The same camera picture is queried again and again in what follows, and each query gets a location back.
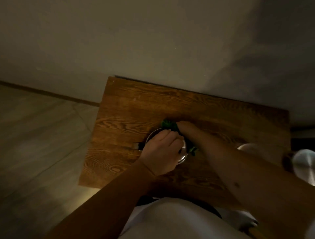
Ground person's right forearm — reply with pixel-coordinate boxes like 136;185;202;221
198;135;315;239

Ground person's right hand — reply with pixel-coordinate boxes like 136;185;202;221
176;120;208;149

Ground person's white shirt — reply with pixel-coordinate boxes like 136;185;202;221
118;197;259;239

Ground person's left hand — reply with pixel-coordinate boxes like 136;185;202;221
138;129;185;177

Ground steel pot with black handle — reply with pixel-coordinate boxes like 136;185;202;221
134;127;190;165

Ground steel pot lid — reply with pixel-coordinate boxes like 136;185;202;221
291;149;315;186

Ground person's left forearm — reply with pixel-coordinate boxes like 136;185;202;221
45;161;158;239

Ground green leafy herbs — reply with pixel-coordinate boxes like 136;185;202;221
161;119;199;157

